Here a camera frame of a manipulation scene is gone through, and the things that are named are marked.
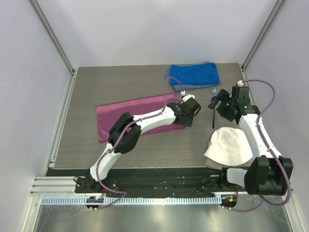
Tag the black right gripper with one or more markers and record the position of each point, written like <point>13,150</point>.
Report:
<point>222,97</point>

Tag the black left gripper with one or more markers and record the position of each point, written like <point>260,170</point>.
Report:
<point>189,122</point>

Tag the magenta satin napkin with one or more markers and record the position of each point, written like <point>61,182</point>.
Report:
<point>108,114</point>

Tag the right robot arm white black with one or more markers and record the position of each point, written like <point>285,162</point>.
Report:
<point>269,174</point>

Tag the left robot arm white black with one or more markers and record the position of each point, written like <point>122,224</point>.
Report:
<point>124,134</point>

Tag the iridescent fork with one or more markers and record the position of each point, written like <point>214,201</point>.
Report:
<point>214,91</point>

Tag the iridescent purple spoon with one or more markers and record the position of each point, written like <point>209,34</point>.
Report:
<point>213,116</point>

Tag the blue striped cloth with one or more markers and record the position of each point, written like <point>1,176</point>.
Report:
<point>179,87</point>

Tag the blue terry towel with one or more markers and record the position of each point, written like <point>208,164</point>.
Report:
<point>205,74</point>

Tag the white folded cloth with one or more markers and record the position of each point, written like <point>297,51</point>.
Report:
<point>228,147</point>

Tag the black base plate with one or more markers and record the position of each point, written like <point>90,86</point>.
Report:
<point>162,172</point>

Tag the aluminium frame post right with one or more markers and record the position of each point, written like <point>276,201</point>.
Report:
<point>276,9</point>

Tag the aluminium frame post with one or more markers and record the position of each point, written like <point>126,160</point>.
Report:
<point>51,34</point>
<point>276,9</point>

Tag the aluminium frame post left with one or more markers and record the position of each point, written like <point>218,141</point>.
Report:
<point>51,34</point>

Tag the white slotted cable duct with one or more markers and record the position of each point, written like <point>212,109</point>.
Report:
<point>96,200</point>

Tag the aluminium front rail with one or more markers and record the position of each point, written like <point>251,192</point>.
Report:
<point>53,184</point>

